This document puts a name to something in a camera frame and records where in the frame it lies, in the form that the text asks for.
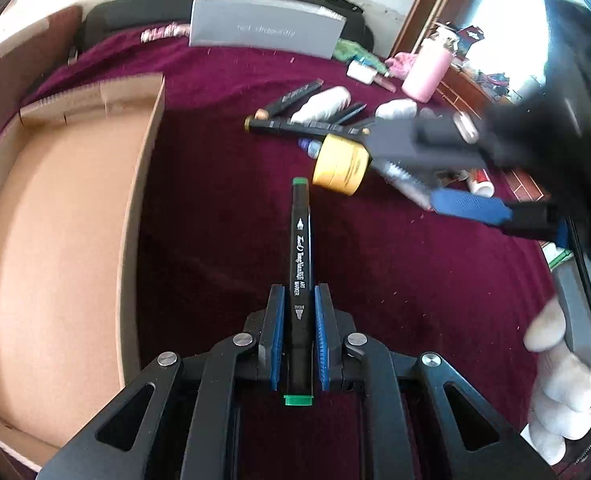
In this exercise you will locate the white charger small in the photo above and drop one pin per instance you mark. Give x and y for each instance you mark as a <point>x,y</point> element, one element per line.
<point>361,72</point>

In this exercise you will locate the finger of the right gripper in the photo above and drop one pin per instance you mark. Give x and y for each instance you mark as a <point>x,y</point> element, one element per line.
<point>540,221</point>
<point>421,143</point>

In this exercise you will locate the white medicine bottle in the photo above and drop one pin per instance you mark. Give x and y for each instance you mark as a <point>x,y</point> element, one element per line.
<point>395,109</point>

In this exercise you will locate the pink thermos bottle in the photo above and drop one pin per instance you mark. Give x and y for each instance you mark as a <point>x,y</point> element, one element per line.
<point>436,54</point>

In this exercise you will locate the pink plush toy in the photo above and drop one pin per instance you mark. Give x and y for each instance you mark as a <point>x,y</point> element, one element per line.
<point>400,64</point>

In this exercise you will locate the black marker green caps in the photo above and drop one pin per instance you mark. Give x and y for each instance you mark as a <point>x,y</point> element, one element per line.
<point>299,339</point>

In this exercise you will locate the grey shoe box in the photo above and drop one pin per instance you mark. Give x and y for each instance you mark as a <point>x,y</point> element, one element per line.
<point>285,25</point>

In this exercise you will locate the white gloved hand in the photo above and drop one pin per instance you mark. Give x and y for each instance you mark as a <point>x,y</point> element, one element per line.
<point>560,405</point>

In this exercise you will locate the pink patterned strip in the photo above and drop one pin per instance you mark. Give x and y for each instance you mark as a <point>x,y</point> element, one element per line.
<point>172,30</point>

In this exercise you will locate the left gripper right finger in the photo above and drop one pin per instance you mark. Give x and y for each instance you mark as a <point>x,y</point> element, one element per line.
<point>329,343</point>

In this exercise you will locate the black marker brown cap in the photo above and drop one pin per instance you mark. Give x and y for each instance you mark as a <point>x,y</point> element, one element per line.
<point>290,98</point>

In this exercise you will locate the green cloth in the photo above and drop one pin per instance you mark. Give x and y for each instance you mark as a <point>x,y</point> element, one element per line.
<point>347,51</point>

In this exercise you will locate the red label medicine bottle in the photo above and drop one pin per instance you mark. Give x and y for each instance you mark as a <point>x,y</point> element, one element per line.
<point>480,184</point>

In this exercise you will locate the cardboard box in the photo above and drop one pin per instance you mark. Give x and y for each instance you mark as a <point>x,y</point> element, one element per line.
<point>73,169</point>

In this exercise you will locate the maroon bed cover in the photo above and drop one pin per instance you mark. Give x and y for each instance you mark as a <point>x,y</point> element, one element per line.
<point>431,309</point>

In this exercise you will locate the black marker gold cap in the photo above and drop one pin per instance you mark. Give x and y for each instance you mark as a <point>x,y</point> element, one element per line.
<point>311,130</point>

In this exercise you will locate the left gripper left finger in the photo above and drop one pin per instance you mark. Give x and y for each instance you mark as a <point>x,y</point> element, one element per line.
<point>271,337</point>

